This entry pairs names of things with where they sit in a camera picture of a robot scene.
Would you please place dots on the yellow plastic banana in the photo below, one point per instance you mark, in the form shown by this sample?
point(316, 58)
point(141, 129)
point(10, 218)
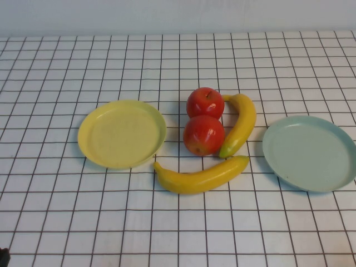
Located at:
point(242, 125)
point(194, 180)

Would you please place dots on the red plastic apple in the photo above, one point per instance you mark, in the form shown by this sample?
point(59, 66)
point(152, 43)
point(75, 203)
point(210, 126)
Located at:
point(204, 103)
point(203, 136)

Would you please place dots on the yellow round plate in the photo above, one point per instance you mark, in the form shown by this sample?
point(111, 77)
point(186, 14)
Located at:
point(122, 136)

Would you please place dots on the light blue round plate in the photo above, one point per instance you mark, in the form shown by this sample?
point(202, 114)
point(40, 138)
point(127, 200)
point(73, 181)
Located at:
point(308, 155)

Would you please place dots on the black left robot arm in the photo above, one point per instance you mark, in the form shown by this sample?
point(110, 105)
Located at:
point(3, 258)

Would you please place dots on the white grid tablecloth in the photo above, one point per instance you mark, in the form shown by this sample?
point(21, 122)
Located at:
point(178, 236)

